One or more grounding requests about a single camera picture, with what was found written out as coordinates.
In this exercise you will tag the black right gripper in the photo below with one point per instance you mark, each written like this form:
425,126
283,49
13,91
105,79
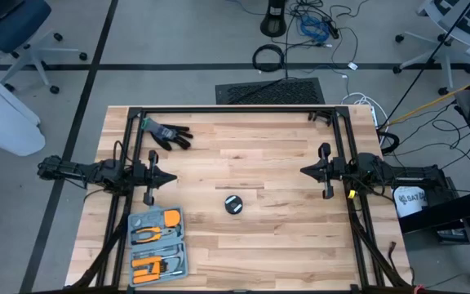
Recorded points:
333,169

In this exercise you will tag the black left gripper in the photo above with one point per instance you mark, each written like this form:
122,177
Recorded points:
147,175

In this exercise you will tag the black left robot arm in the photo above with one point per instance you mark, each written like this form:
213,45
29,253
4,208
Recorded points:
76,171

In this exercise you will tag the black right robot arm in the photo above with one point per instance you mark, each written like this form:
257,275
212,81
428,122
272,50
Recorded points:
402,173

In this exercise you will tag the orange tape measure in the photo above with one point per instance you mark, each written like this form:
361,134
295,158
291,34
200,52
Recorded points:
172,217

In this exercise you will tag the black grey work glove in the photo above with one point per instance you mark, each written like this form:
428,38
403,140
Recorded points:
165,134

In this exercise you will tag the black clamp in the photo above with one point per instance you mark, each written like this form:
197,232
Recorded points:
320,117

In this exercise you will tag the black floor mat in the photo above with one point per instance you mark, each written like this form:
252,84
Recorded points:
276,92

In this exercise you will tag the grey tool case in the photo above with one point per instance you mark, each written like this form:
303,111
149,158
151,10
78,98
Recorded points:
183,267

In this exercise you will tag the small white adapter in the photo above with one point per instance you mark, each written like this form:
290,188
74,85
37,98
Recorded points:
352,65

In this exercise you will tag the black side table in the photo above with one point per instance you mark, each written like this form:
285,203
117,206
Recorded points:
447,212

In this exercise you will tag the black power strip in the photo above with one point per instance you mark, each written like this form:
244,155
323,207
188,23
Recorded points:
332,28

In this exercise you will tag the thin black slanted pole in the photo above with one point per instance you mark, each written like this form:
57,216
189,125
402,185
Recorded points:
426,65

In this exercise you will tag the black stand base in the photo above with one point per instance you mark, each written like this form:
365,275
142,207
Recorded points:
273,22

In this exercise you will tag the white grey office chair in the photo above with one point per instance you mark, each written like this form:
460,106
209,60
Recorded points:
445,55

